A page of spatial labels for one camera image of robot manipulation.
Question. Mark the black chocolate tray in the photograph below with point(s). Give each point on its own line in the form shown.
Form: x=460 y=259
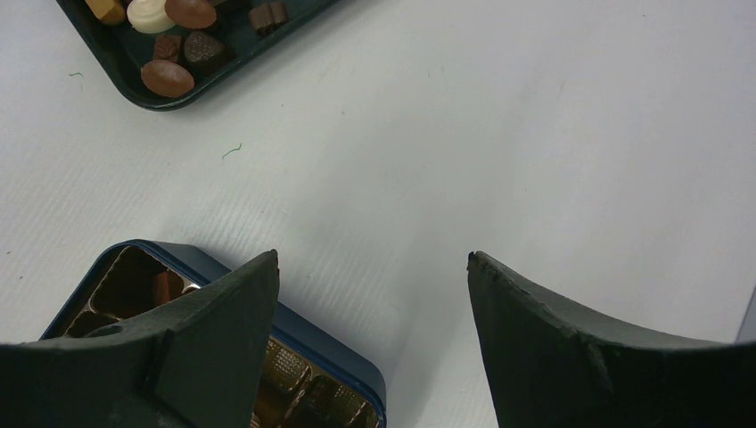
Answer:
x=211 y=39

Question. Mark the brown rectangular chocolate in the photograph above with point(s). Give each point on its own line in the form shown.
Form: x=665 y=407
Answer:
x=166 y=286

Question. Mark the white oval chocolate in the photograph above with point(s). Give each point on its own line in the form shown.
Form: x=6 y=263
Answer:
x=149 y=16

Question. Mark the brown oval chocolate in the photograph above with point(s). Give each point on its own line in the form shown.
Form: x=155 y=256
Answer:
x=167 y=78

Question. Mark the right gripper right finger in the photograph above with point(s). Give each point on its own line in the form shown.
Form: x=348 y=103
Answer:
x=552 y=362

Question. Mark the caramel square chocolate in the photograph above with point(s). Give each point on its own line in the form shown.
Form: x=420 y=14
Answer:
x=108 y=12

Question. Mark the blue chocolate box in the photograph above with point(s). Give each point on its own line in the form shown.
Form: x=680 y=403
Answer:
x=309 y=378

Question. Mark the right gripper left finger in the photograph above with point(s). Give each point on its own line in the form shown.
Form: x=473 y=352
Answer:
x=193 y=362

